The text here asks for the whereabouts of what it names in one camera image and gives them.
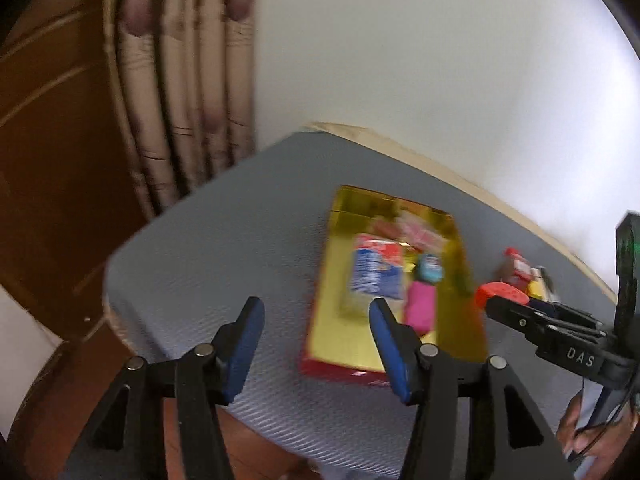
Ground beige patterned curtain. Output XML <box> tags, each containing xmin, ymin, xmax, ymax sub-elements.
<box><xmin>103</xmin><ymin>0</ymin><xmax>256</xmax><ymax>219</ymax></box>

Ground black white small gadget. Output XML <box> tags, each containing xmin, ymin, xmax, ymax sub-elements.
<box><xmin>532</xmin><ymin>266</ymin><xmax>561</xmax><ymax>304</ymax></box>

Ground pink rectangular block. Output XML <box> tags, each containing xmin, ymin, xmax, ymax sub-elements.
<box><xmin>404</xmin><ymin>281</ymin><xmax>436</xmax><ymax>337</ymax></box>

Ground brown tan lipstick tube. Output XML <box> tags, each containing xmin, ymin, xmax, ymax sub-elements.
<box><xmin>368</xmin><ymin>216</ymin><xmax>404</xmax><ymax>240</ymax></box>

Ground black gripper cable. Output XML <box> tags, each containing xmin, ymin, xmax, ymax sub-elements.
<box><xmin>574</xmin><ymin>378</ymin><xmax>634</xmax><ymax>441</ymax></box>

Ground grey textured table mat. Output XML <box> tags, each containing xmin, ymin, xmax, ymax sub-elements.
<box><xmin>104</xmin><ymin>132</ymin><xmax>615</xmax><ymax>477</ymax></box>

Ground red tin box gold interior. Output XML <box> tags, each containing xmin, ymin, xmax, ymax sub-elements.
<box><xmin>300</xmin><ymin>185</ymin><xmax>488</xmax><ymax>386</ymax></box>

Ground teal dog noodle tin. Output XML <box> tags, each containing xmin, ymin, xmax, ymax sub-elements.
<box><xmin>414</xmin><ymin>252</ymin><xmax>444</xmax><ymax>285</ymax></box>

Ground clear box blue red label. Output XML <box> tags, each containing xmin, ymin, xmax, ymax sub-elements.
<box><xmin>341</xmin><ymin>233</ymin><xmax>407</xmax><ymax>318</ymax></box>

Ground yellow small block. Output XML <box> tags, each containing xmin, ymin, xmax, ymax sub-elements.
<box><xmin>526</xmin><ymin>280</ymin><xmax>547</xmax><ymax>301</ymax></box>

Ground brown wooden door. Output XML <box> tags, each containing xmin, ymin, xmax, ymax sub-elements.
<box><xmin>1</xmin><ymin>0</ymin><xmax>145</xmax><ymax>340</ymax></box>

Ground person right hand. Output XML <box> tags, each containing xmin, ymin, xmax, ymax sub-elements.
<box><xmin>556</xmin><ymin>393</ymin><xmax>639</xmax><ymax>480</ymax></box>

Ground red white small carton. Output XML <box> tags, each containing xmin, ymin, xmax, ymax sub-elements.
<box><xmin>499</xmin><ymin>247</ymin><xmax>533</xmax><ymax>292</ymax></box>

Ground red rounded square box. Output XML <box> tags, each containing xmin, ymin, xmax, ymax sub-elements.
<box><xmin>474</xmin><ymin>282</ymin><xmax>529</xmax><ymax>310</ymax></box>

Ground clear case pink insert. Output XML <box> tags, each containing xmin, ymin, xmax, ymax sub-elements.
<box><xmin>395</xmin><ymin>209</ymin><xmax>447</xmax><ymax>255</ymax></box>

